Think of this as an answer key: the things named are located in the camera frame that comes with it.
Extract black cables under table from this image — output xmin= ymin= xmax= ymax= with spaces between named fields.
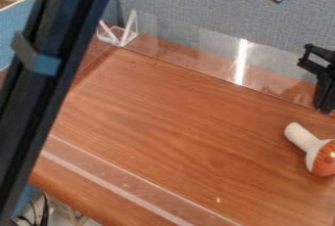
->
xmin=17 ymin=192 xmax=51 ymax=226

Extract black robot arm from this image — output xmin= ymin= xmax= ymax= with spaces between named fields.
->
xmin=0 ymin=0 xmax=335 ymax=226

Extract white brown toy mushroom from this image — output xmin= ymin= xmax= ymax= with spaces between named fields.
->
xmin=284 ymin=122 xmax=335 ymax=177

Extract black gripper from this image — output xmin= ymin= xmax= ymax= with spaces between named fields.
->
xmin=297 ymin=44 xmax=335 ymax=113

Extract blue partition with wooden shelf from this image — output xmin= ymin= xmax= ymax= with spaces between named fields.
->
xmin=0 ymin=0 xmax=35 ymax=70

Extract clear acrylic corner bracket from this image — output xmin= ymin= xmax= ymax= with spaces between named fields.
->
xmin=95 ymin=10 xmax=139 ymax=47

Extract clear acrylic back barrier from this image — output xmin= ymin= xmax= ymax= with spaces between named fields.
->
xmin=120 ymin=10 xmax=317 ymax=109

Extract clear acrylic barrier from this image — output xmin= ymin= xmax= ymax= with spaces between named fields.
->
xmin=120 ymin=10 xmax=317 ymax=109
xmin=40 ymin=136 xmax=241 ymax=226

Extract clear acrylic front barrier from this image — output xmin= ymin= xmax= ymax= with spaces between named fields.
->
xmin=40 ymin=136 xmax=241 ymax=226

